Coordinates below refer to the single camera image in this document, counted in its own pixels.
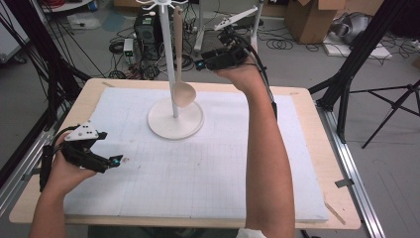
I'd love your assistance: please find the black computer tower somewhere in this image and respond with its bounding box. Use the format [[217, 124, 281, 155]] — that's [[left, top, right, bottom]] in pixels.
[[133, 6, 184, 62]]

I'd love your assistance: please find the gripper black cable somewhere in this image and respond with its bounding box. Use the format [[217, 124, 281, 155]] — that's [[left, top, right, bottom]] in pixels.
[[39, 124, 81, 193], [243, 42, 278, 121]]

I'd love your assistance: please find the white board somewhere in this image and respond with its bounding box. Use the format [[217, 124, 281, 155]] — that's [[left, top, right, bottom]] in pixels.
[[322, 33, 394, 60]]

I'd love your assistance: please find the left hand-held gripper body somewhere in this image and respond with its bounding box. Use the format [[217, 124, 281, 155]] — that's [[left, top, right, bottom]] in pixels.
[[60, 121, 110, 175]]

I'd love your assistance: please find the aluminium rail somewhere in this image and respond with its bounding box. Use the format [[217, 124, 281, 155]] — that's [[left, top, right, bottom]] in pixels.
[[315, 105, 386, 238], [0, 128, 55, 217]]

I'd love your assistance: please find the white hook rack stand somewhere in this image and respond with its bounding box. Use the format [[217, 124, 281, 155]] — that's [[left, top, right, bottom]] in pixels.
[[135, 0, 205, 141]]

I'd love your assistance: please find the beige spoon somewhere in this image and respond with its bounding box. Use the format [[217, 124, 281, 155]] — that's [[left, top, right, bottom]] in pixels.
[[171, 4, 198, 109]]

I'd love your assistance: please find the thin wooden stick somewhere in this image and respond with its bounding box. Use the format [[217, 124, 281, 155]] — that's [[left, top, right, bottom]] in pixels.
[[324, 201, 347, 226]]

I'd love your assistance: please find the white grid mat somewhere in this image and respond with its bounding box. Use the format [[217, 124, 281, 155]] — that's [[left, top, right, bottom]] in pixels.
[[62, 86, 331, 222]]

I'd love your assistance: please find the cardboard box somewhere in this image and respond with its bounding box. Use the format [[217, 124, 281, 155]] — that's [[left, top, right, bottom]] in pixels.
[[284, 0, 347, 46]]

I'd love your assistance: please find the black tripod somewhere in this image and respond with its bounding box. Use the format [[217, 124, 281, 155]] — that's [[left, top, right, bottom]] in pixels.
[[350, 78, 420, 150]]

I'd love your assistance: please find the white stand leg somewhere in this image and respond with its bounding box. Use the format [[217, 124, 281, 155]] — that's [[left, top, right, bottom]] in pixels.
[[193, 0, 206, 57], [249, 0, 265, 56]]

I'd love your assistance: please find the person's white sleeve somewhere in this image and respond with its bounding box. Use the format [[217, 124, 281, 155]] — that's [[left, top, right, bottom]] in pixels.
[[235, 227, 267, 238]]

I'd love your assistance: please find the round white table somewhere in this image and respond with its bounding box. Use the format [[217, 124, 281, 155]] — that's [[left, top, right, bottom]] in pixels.
[[39, 0, 94, 14]]

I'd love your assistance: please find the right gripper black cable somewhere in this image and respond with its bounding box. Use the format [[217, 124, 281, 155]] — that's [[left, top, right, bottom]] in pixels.
[[243, 42, 278, 121]]

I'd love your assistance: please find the grey power adapter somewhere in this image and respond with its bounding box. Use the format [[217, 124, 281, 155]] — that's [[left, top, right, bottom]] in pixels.
[[123, 38, 135, 58]]

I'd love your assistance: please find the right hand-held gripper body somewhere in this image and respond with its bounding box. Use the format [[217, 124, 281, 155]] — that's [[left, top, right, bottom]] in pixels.
[[201, 6, 260, 71]]

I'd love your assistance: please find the metal bracket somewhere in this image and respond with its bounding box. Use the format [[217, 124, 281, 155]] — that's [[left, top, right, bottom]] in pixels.
[[21, 167, 44, 181], [334, 178, 356, 189]]

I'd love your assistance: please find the coiled black cable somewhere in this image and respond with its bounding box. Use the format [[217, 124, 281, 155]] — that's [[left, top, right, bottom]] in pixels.
[[172, 53, 196, 72], [265, 38, 295, 52]]

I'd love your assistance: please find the black frame strut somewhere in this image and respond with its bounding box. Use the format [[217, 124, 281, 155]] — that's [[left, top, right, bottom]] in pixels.
[[308, 0, 420, 145], [0, 0, 92, 131]]

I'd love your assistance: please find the person's left hand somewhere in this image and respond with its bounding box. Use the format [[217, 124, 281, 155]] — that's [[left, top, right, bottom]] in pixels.
[[44, 132, 99, 200]]

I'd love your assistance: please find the grey bag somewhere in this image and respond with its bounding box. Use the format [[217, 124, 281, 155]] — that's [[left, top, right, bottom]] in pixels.
[[330, 11, 373, 46]]

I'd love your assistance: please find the white panel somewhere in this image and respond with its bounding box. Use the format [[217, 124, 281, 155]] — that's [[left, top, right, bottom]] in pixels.
[[0, 0, 32, 63]]

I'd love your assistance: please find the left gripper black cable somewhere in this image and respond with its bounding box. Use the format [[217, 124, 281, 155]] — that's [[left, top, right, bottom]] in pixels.
[[39, 124, 81, 193]]

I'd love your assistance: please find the person's right hand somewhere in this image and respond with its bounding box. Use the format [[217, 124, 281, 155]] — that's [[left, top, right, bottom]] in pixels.
[[212, 62, 264, 96]]

